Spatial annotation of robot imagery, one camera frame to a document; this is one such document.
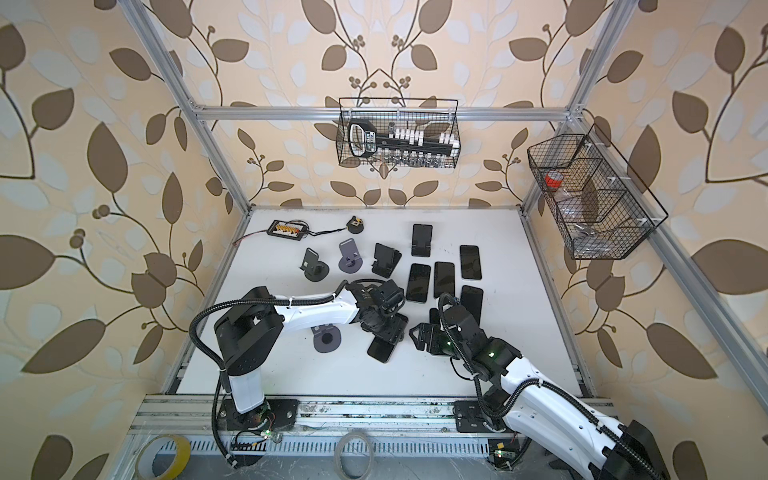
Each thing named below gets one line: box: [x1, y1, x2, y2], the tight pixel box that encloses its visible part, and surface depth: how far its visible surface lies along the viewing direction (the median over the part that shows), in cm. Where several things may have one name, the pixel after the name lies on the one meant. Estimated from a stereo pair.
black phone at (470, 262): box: [460, 245, 482, 280], surface depth 107 cm
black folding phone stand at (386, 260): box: [371, 242, 402, 278], surface depth 101 cm
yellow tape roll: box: [135, 434, 190, 480], surface depth 68 cm
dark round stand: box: [310, 323, 342, 353], surface depth 88 cm
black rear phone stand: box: [411, 224, 433, 257], surface depth 107 cm
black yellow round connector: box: [346, 216, 364, 235], surface depth 114 cm
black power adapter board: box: [266, 219, 309, 241], surface depth 114 cm
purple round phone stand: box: [338, 238, 363, 274], surface depth 102 cm
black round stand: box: [299, 247, 329, 283], surface depth 100 cm
